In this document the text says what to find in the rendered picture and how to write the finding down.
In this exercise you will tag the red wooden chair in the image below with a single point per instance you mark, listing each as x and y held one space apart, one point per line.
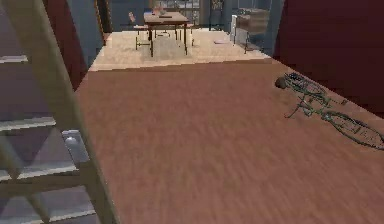
140 28

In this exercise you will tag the brown wooden table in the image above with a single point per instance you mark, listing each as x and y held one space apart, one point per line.
165 20

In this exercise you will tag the pale flat floor cloth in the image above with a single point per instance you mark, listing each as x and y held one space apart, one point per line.
220 41

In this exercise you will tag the green bicycle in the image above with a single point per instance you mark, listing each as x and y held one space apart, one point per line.
316 100

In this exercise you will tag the grey metal can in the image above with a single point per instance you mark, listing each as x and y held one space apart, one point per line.
76 146

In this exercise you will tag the white cabinet with boxes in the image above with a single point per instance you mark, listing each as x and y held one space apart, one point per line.
248 25

